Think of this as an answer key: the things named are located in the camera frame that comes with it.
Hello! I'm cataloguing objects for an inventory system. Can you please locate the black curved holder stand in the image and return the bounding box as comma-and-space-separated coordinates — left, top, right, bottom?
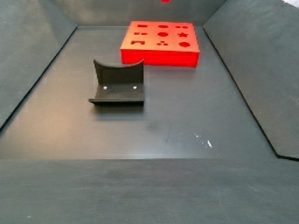
88, 60, 145, 105

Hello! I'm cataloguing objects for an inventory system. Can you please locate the red shape sorter block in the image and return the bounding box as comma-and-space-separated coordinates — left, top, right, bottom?
120, 21, 200, 67

